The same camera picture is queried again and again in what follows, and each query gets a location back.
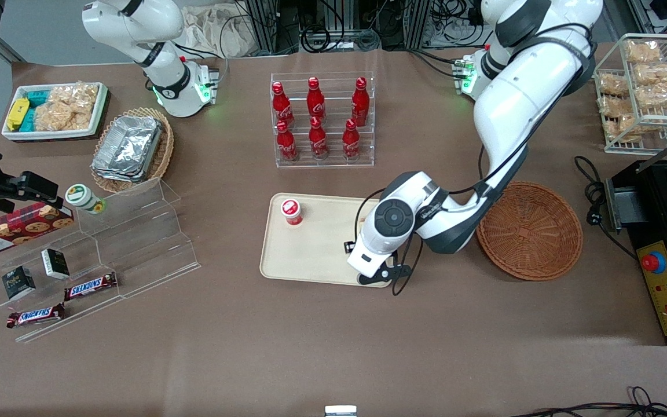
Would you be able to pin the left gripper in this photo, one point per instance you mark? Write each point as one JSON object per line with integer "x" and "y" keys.
{"x": 347, "y": 246}

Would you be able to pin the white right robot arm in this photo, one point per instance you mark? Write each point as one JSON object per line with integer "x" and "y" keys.
{"x": 136, "y": 23}

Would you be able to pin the beige plastic serving tray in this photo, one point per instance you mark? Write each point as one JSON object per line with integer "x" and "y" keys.
{"x": 310, "y": 249}

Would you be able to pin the oval light wicker basket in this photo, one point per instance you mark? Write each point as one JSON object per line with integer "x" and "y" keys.
{"x": 162, "y": 156}

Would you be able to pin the large round brown wicker basket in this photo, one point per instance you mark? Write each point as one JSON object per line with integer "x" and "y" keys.
{"x": 533, "y": 231}

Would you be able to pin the green white yogurt cup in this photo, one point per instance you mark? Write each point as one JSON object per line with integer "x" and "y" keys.
{"x": 83, "y": 198}

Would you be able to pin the red tartan cookie box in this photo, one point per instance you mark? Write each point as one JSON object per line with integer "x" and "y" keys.
{"x": 21, "y": 229}

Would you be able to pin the white rectangular snack bin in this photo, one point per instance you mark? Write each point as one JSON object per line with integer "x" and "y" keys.
{"x": 9, "y": 134}

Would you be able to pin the teal snack pack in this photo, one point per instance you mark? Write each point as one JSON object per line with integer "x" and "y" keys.
{"x": 37, "y": 97}
{"x": 28, "y": 120}

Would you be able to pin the small black white box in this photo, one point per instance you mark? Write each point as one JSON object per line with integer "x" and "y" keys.
{"x": 55, "y": 263}
{"x": 18, "y": 282}

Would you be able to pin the yellow snack pack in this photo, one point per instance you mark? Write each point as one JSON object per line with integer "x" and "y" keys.
{"x": 17, "y": 113}

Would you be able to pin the clear bag of rice crackers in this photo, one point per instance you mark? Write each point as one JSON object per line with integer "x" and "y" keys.
{"x": 67, "y": 107}

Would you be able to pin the red lidded yogurt cup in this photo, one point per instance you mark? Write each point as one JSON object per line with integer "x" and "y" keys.
{"x": 291, "y": 211}

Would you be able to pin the stack of foil containers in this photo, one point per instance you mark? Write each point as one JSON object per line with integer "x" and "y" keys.
{"x": 128, "y": 147}

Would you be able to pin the brown chocolate bar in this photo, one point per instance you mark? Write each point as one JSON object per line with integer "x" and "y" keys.
{"x": 90, "y": 286}
{"x": 35, "y": 315}

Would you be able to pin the clear acrylic bottle rack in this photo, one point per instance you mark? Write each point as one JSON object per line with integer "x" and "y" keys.
{"x": 325, "y": 162}

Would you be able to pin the red cola bottle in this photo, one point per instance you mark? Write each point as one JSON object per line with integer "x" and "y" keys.
{"x": 351, "y": 143}
{"x": 360, "y": 104}
{"x": 318, "y": 142}
{"x": 286, "y": 145}
{"x": 281, "y": 107}
{"x": 315, "y": 101}

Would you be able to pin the clear acrylic step shelf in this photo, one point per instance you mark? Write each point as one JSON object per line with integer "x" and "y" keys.
{"x": 148, "y": 249}

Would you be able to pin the small white device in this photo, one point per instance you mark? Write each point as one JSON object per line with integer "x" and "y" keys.
{"x": 340, "y": 411}

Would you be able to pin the red emergency stop button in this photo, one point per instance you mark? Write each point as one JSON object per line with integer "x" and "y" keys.
{"x": 653, "y": 262}

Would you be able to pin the clear bag of fried snacks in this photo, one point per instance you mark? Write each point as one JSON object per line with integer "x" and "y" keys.
{"x": 613, "y": 85}
{"x": 617, "y": 106}
{"x": 643, "y": 52}
{"x": 660, "y": 95}
{"x": 656, "y": 74}
{"x": 623, "y": 128}

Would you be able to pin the black sealing machine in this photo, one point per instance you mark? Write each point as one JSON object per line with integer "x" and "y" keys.
{"x": 652, "y": 202}

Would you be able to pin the aluminium frame post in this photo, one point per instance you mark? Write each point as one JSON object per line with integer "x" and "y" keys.
{"x": 261, "y": 23}

